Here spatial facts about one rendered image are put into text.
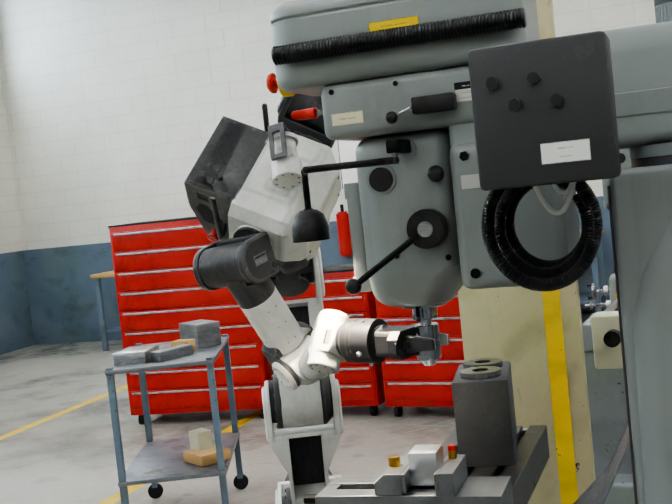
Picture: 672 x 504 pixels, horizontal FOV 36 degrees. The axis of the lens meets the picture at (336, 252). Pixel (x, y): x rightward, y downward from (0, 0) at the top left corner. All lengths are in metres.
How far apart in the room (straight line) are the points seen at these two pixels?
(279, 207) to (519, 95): 0.86
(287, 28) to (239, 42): 10.11
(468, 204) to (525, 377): 1.98
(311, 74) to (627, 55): 0.55
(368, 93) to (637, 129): 0.47
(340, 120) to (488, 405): 0.74
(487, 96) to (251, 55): 10.44
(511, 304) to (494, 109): 2.20
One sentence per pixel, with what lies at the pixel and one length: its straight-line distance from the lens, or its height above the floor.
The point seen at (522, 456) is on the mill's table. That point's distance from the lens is 2.35.
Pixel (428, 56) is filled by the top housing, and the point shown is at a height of 1.75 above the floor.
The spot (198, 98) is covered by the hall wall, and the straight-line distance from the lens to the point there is 12.19.
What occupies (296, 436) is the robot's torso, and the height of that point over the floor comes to 0.93.
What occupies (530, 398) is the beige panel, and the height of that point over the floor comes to 0.74.
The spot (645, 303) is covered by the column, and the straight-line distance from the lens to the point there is 1.72.
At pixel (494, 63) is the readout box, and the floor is 1.70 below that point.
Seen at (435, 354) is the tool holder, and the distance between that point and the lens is 1.96.
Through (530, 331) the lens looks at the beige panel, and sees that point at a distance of 3.70.
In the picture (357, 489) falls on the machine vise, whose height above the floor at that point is 0.98.
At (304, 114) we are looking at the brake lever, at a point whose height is 1.70.
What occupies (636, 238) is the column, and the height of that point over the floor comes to 1.41.
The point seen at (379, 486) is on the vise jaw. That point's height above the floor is 1.00.
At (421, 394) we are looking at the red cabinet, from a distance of 6.77.
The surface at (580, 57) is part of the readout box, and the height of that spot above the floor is 1.69.
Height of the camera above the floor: 1.54
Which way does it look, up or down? 3 degrees down
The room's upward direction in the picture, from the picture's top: 6 degrees counter-clockwise
